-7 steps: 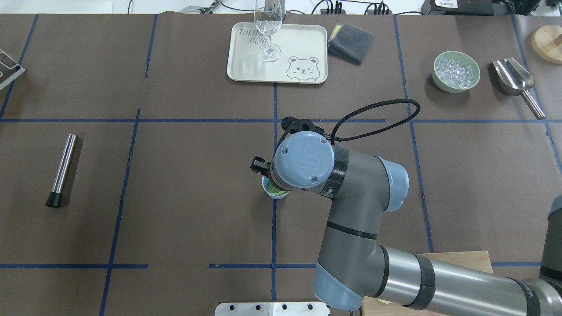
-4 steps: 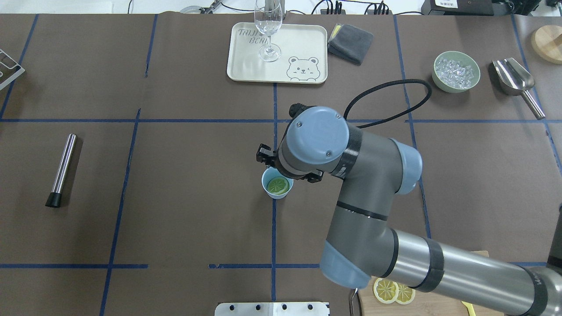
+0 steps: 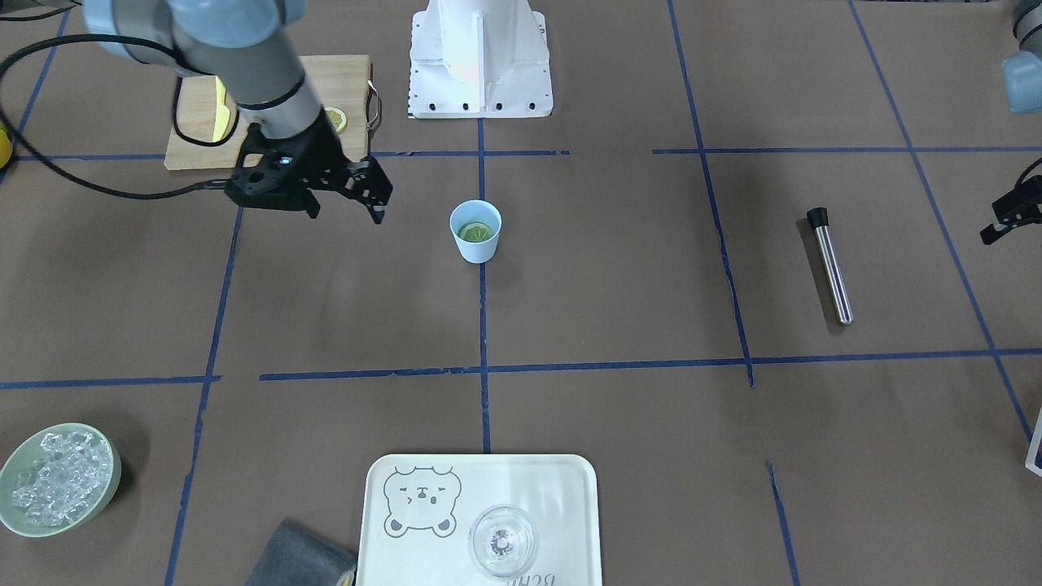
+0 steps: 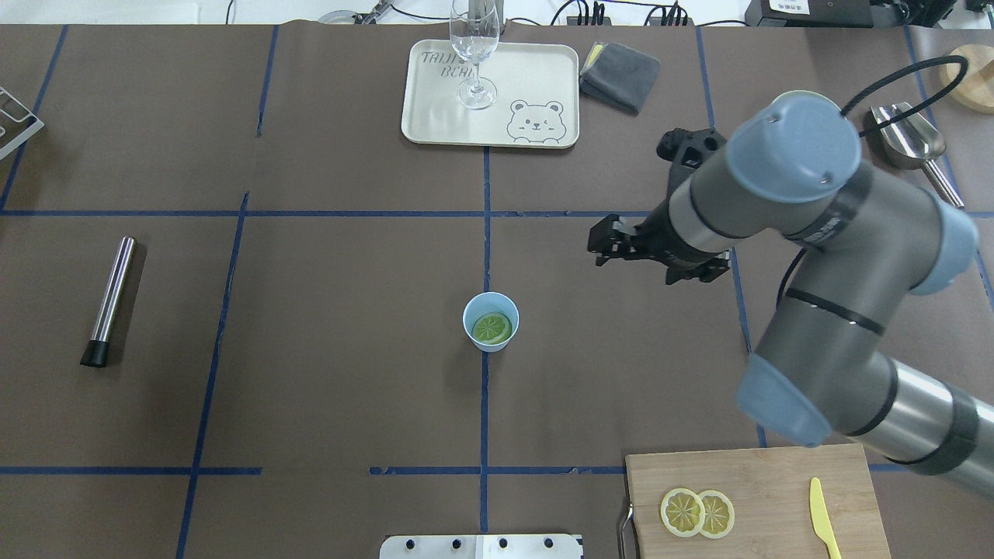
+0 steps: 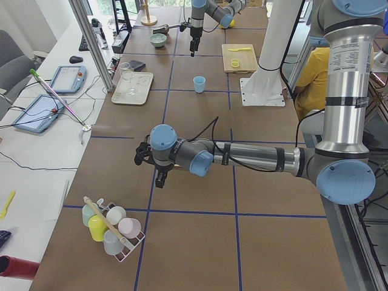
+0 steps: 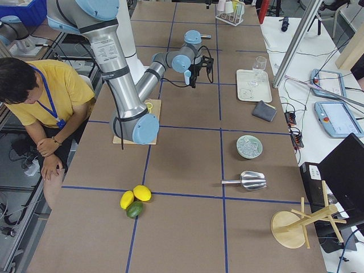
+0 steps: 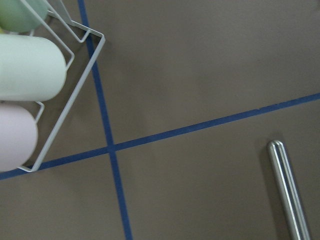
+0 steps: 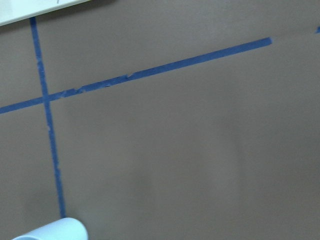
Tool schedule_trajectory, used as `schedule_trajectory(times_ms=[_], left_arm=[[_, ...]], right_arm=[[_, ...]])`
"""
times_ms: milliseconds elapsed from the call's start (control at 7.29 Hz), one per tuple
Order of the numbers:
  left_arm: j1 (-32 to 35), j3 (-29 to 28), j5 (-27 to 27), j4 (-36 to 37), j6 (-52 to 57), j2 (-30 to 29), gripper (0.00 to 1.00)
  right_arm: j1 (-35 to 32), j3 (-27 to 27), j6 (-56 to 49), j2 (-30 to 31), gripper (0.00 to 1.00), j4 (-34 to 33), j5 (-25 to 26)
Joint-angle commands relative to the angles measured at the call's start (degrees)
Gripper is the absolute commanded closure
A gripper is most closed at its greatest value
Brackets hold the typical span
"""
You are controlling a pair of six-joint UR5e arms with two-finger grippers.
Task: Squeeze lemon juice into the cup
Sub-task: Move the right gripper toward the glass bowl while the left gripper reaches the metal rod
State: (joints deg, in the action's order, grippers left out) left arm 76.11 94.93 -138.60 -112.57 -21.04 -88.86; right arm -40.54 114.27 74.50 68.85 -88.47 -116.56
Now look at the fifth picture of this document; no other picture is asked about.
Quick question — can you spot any wooden mug tree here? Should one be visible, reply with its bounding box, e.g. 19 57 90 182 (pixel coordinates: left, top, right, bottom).
140 0 158 26

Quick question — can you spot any yellow cup in rack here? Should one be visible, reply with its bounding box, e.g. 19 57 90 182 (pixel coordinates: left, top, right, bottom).
88 215 109 242

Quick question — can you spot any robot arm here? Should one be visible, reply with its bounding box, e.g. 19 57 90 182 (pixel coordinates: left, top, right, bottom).
149 1 387 205
189 0 247 57

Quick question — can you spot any black box device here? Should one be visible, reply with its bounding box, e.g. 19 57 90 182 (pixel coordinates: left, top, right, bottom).
112 30 130 54

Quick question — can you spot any black keyboard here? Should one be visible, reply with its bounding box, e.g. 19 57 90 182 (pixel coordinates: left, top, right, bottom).
78 36 89 52

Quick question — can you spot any clear wine glass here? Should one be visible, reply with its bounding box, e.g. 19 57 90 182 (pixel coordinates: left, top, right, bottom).
119 62 136 95

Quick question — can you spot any near blue teach pendant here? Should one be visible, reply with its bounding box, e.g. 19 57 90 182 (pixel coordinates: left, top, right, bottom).
12 94 65 133

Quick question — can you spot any wooden rack handle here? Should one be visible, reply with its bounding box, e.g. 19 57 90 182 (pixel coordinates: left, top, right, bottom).
83 196 125 244

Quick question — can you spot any red cylinder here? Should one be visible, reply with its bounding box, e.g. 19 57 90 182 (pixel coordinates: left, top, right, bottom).
1 255 40 280

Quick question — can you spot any light blue cup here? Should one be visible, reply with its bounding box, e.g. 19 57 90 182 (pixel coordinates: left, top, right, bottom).
193 76 206 93

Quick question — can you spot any metal ice scoop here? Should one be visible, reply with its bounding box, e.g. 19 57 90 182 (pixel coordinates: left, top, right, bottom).
152 24 180 34

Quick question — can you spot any aluminium frame post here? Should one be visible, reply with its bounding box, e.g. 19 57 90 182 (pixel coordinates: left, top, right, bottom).
69 0 115 92

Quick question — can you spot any black computer mouse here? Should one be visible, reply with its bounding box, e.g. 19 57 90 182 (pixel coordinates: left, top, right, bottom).
69 55 83 64

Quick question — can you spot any grey folded cloth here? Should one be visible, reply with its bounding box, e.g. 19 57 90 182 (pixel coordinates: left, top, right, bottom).
129 60 146 72

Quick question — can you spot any green cup in rack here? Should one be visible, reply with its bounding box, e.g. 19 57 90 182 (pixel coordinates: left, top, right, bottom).
81 204 95 227

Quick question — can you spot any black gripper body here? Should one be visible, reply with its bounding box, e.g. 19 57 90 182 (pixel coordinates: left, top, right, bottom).
190 26 202 43
153 158 175 173

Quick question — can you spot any grey cup in rack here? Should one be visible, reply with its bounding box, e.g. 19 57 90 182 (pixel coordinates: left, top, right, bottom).
103 230 124 255

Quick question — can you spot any green bowl of ice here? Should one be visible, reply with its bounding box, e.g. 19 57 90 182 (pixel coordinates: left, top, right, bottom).
149 33 167 48

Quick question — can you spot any blue teach pendant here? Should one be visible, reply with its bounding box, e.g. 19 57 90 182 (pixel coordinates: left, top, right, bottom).
12 94 65 133
50 65 87 95

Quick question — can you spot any yellow lemon slice stack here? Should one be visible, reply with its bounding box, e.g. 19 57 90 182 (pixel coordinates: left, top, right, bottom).
230 59 239 68

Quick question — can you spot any metal stirring rod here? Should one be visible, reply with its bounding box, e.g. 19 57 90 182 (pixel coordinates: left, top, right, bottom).
30 69 92 132

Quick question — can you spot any wooden cutting board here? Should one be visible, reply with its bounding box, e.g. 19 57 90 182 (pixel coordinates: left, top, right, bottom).
222 44 258 73

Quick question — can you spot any grey office chair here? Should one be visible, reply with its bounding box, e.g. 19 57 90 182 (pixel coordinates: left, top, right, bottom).
1 30 35 119

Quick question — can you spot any yellow plastic knife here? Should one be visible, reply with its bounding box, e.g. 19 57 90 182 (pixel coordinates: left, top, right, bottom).
228 47 252 52

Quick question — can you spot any white cup in rack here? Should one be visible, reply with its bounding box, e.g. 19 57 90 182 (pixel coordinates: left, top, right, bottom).
106 206 126 226

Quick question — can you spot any person in yellow shirt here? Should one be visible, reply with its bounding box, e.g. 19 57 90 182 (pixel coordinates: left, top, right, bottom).
295 47 330 120

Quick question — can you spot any white wire cup rack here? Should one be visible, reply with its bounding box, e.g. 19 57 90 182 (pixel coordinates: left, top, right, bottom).
97 198 145 262

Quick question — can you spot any cream bear tray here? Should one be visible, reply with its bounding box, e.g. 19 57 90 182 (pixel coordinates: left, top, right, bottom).
111 72 153 105

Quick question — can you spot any far blue teach pendant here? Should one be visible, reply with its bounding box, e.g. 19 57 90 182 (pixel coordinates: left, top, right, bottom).
50 65 87 95

